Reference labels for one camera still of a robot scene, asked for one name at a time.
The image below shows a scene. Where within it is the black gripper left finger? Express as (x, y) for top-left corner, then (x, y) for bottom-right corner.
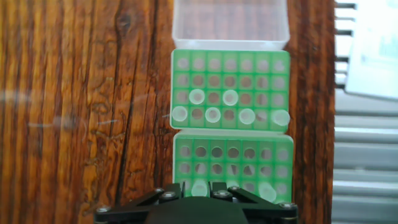
(94, 182), (185, 224)

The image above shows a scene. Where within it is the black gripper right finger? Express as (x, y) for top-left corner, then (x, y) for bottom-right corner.
(210, 182), (299, 224)

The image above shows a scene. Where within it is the clear box with green rack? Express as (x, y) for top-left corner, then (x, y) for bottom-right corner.
(172, 129), (295, 205)
(170, 0), (292, 131)

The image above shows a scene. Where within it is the brown wooden board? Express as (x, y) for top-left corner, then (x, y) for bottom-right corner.
(0, 0), (336, 224)

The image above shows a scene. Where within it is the printed white paper sheet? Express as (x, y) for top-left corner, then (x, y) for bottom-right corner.
(344, 0), (398, 101)

